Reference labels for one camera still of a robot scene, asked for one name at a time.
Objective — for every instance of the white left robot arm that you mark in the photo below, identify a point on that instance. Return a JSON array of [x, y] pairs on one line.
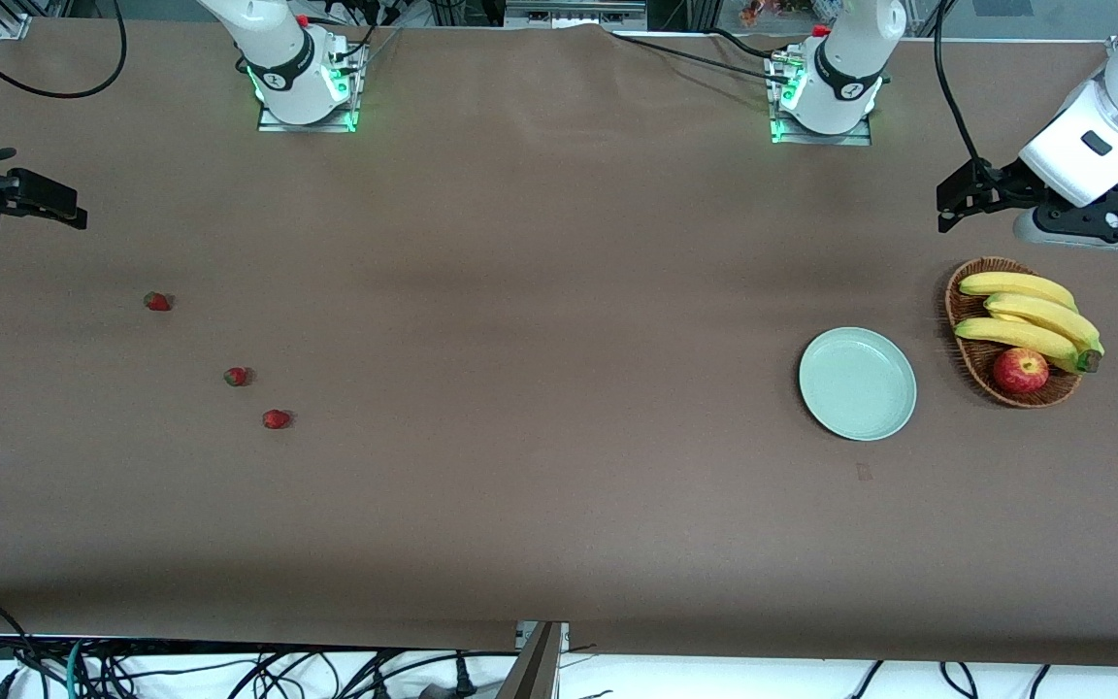
[[840, 68]]

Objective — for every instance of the grey background device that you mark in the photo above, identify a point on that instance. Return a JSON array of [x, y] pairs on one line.
[[574, 15]]

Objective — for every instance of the pale green plate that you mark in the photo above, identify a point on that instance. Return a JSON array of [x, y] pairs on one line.
[[857, 383]]

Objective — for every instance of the brown table cover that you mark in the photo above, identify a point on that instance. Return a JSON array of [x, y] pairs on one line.
[[559, 534]]

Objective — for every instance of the red strawberry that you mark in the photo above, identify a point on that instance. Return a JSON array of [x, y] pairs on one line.
[[276, 418], [158, 302], [237, 376]]

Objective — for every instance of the brown wicker basket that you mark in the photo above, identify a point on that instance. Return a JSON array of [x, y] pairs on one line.
[[976, 364]]

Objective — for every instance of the yellow banana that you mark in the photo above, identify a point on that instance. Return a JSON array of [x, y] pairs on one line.
[[1044, 313], [1015, 285], [1010, 333]]

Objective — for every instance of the red apple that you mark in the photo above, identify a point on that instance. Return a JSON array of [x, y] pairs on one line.
[[1020, 371]]

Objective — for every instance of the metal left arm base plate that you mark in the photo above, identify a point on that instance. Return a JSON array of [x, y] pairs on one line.
[[855, 139]]

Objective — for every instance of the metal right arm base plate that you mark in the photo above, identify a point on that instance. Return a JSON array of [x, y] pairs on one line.
[[273, 124]]

